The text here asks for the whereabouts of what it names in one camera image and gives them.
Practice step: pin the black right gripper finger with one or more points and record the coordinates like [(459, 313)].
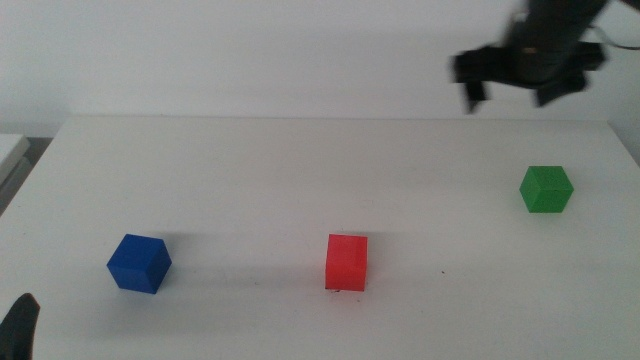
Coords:
[(475, 95), (557, 92)]

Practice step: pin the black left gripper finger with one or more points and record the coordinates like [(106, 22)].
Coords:
[(19, 327)]

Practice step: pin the green cube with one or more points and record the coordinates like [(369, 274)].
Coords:
[(546, 190)]

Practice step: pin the blue cube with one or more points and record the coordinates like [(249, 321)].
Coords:
[(137, 265)]

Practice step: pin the red cube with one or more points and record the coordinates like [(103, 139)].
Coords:
[(346, 262)]

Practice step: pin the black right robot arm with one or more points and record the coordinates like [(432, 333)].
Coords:
[(555, 20)]

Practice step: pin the white side furniture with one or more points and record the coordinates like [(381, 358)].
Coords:
[(10, 152)]

